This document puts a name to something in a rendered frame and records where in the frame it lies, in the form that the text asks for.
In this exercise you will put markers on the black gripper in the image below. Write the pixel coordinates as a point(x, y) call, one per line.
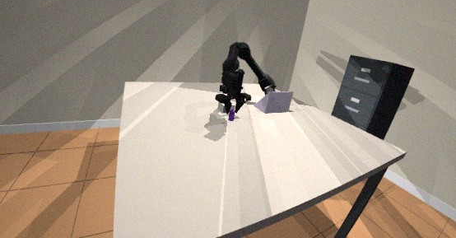
point(235, 93)

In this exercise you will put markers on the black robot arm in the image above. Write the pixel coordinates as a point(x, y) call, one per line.
point(232, 77)

